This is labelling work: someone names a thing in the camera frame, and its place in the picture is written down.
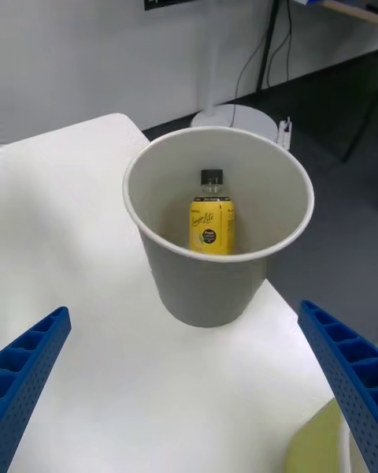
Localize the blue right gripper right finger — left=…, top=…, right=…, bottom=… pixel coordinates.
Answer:
left=297, top=298, right=378, bottom=473

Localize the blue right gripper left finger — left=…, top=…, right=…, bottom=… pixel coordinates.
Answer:
left=0, top=306, right=72, bottom=473

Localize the yellow bottle with black cap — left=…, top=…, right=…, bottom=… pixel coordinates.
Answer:
left=187, top=168, right=237, bottom=256

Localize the yellow-green plastic bin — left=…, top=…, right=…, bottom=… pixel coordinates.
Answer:
left=281, top=397, right=355, bottom=473

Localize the grey plastic bin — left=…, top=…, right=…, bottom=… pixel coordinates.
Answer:
left=121, top=125, right=316, bottom=329

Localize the white power strip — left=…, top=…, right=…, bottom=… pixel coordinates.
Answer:
left=276, top=116, right=294, bottom=149

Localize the white floor fan stand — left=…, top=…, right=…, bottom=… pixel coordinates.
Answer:
left=191, top=7, right=279, bottom=143

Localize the wooden desk with black legs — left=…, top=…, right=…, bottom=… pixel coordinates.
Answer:
left=255, top=0, right=378, bottom=94

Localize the thin black cable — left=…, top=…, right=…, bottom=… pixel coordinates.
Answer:
left=234, top=27, right=276, bottom=107
left=267, top=0, right=295, bottom=88

